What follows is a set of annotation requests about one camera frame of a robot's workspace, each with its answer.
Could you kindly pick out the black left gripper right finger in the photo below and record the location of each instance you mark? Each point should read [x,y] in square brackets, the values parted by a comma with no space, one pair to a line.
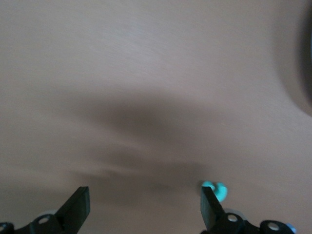
[210,209]

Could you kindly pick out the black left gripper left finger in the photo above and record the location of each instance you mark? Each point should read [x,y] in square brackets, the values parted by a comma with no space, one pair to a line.
[75,209]

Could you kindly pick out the teal foam letter c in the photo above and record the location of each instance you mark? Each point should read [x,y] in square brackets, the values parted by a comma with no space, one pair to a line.
[221,191]

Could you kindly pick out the brown paper table cover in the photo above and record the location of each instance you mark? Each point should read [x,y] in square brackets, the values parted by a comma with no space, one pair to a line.
[122,61]

